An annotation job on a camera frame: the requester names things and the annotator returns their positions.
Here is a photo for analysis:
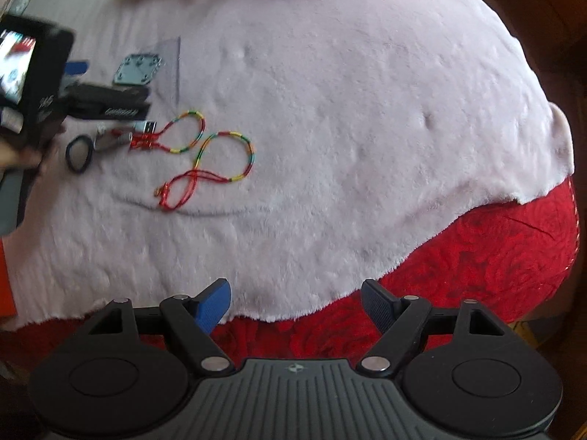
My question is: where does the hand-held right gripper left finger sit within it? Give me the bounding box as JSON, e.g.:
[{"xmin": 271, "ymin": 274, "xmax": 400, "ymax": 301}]
[{"xmin": 85, "ymin": 278, "xmax": 237, "ymax": 374}]

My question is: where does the square metal plate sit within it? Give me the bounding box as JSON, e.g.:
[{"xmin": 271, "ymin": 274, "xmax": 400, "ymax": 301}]
[{"xmin": 112, "ymin": 52, "xmax": 164, "ymax": 88}]

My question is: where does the person's left hand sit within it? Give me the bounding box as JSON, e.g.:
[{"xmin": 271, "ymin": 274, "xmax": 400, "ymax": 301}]
[{"xmin": 0, "ymin": 141, "xmax": 44, "ymax": 171}]

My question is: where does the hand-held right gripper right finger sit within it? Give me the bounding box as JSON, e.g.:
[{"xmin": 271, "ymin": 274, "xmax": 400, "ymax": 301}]
[{"xmin": 357, "ymin": 279, "xmax": 510, "ymax": 373}]

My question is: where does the transparent plastic bag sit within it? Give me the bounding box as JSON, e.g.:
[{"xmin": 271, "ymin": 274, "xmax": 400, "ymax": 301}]
[{"xmin": 138, "ymin": 36, "xmax": 182, "ymax": 104}]

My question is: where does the blue hair tie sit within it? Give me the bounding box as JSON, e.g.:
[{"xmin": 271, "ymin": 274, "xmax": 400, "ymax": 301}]
[{"xmin": 65, "ymin": 134, "xmax": 93, "ymax": 175}]

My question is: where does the rainbow bead bracelet red cord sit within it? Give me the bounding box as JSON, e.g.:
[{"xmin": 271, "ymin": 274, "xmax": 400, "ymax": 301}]
[
  {"xmin": 155, "ymin": 131, "xmax": 256, "ymax": 212},
  {"xmin": 127, "ymin": 110, "xmax": 205, "ymax": 155}
]

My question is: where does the fluffy white blanket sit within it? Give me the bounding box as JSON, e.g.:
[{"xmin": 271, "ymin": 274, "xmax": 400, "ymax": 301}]
[{"xmin": 0, "ymin": 0, "xmax": 576, "ymax": 331}]

